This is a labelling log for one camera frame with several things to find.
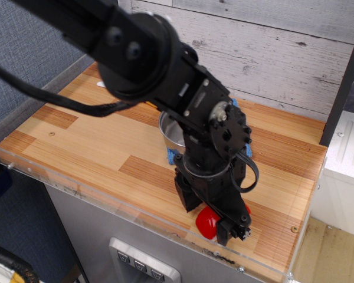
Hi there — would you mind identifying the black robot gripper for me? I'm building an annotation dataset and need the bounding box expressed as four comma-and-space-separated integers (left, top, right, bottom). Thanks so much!
173, 153, 252, 246

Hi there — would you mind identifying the red toy sushi box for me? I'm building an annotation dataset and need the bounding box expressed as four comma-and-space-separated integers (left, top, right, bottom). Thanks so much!
195, 206, 251, 241

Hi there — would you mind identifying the blue cloth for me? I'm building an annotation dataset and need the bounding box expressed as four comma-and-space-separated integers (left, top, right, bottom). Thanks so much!
166, 97, 254, 166

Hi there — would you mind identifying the clear acrylic guard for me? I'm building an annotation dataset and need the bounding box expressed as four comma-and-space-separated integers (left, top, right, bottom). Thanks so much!
0, 140, 322, 282

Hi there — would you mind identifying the stainless steel pot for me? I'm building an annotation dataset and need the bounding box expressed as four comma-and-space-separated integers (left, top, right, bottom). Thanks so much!
158, 110, 186, 154

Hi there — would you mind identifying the white aluminium side unit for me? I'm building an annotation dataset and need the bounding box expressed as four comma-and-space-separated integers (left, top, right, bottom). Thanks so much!
311, 111, 354, 235

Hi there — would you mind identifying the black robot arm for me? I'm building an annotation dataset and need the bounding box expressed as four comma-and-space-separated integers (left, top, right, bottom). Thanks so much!
0, 1, 258, 245

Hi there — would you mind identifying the black cable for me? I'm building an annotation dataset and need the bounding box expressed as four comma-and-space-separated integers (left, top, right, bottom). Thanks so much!
0, 246, 41, 283

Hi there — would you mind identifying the dark right post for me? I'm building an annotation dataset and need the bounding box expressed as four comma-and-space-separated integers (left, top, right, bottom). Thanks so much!
319, 47, 354, 147

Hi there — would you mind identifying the yellow white toy knife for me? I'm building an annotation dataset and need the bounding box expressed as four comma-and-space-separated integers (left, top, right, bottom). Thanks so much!
97, 81, 106, 88

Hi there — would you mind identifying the silver button panel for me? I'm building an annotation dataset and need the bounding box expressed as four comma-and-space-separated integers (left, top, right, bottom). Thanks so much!
109, 237, 182, 282

